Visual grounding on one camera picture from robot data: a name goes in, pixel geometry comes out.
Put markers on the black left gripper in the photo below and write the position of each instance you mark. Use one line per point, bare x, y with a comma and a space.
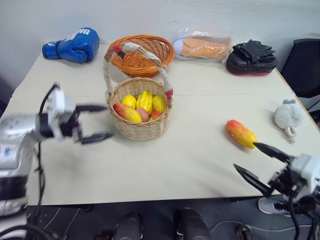
72, 126

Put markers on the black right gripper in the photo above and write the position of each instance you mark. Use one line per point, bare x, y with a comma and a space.
287, 181

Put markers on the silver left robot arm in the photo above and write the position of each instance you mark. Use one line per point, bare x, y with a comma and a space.
15, 140

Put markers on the orange wicker bowl basket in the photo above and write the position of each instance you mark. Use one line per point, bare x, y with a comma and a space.
150, 46

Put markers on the red yellow toy mango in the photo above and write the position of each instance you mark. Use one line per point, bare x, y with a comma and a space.
127, 112
240, 132

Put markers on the yellow toy lemon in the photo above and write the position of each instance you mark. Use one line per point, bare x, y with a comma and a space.
129, 101
159, 103

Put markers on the grey sneaker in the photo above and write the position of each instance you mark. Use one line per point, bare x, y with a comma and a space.
271, 206

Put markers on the pink toy peach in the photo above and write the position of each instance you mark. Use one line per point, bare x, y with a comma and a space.
143, 114

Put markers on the yellow toy star fruit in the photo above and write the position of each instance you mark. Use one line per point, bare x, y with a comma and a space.
145, 101

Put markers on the white plush toy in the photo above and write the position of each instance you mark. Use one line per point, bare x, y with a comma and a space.
287, 115

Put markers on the small red orange toy fruit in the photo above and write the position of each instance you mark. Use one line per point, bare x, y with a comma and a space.
156, 114

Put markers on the blue boxing glove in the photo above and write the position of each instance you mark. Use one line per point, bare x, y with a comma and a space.
75, 45

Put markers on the dark rounded shape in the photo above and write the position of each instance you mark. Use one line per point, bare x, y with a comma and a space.
128, 227
191, 225

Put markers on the black chair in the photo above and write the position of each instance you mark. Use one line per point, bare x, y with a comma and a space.
303, 70

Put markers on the black red punch mitt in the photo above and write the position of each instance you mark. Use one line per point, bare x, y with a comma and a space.
250, 62

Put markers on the orange shoe in plastic bag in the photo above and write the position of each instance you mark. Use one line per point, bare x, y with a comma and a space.
202, 46

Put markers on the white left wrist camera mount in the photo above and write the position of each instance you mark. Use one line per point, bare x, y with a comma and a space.
60, 103

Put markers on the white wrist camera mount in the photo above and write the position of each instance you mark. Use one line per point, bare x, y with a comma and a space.
60, 103
305, 166

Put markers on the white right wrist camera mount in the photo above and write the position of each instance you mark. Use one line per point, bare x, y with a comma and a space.
305, 166

